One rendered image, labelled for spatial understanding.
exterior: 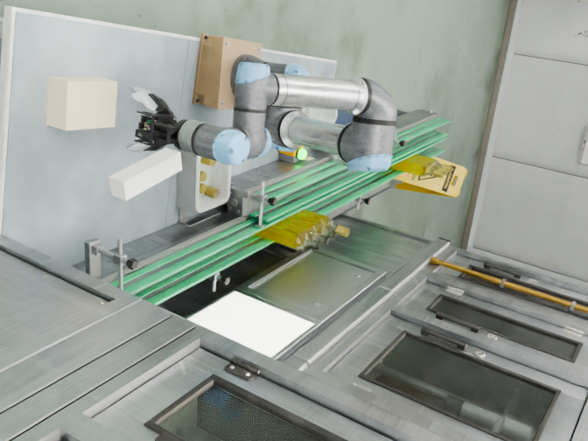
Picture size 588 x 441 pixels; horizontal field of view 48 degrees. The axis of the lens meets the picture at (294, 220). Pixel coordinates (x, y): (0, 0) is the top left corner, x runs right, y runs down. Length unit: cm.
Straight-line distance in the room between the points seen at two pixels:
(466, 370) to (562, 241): 629
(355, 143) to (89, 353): 87
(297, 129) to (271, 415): 104
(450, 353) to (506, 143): 616
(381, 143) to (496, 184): 658
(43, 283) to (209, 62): 92
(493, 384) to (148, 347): 111
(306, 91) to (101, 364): 77
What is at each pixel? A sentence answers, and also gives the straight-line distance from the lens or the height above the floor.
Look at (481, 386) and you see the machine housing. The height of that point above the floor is 181.
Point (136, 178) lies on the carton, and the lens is 197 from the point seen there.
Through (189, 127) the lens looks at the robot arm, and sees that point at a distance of 149.
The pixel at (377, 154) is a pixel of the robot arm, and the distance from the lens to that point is 174.
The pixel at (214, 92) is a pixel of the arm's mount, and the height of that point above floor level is 83.
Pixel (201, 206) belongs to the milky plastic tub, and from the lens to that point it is 220.
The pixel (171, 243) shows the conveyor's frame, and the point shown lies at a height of 86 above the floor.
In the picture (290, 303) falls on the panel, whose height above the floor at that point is 117.
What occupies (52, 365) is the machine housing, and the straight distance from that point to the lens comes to 127.
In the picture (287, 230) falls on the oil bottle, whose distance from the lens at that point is 231.
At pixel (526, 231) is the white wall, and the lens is 835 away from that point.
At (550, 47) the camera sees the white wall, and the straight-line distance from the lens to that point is 791.
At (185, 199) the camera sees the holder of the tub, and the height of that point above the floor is 79.
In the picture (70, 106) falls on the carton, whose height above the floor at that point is 83.
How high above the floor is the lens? 213
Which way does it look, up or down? 29 degrees down
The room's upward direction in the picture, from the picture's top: 108 degrees clockwise
